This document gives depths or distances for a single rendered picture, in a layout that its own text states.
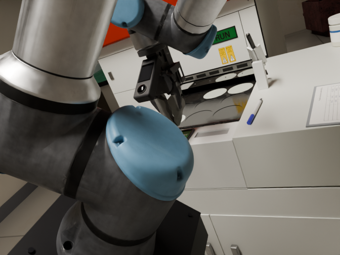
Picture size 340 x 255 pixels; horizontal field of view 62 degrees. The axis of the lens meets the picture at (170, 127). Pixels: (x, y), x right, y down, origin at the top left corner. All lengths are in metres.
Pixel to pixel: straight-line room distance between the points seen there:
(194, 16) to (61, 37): 0.27
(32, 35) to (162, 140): 0.17
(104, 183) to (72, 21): 0.17
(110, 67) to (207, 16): 1.07
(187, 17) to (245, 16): 0.70
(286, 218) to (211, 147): 0.25
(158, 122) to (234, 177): 0.41
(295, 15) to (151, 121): 6.22
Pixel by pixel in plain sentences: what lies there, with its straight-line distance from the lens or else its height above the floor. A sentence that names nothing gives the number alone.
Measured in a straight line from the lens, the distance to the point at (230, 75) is 1.26.
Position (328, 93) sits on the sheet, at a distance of 0.76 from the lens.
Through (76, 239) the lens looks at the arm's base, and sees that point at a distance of 0.44.
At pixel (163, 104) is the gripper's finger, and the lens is 0.72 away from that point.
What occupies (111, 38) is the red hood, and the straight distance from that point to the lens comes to 1.41.
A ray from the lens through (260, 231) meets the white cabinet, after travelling 0.83.
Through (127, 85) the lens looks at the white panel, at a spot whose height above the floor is 1.00.
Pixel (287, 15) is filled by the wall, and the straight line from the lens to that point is 6.50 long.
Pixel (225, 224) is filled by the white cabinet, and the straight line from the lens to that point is 0.85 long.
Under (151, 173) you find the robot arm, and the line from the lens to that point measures 0.30.
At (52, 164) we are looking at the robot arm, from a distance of 0.33.
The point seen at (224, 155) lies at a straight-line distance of 0.69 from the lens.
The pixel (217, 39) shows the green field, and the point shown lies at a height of 1.09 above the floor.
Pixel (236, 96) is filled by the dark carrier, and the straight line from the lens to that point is 1.10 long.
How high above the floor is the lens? 1.27
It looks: 21 degrees down
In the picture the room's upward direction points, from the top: 22 degrees counter-clockwise
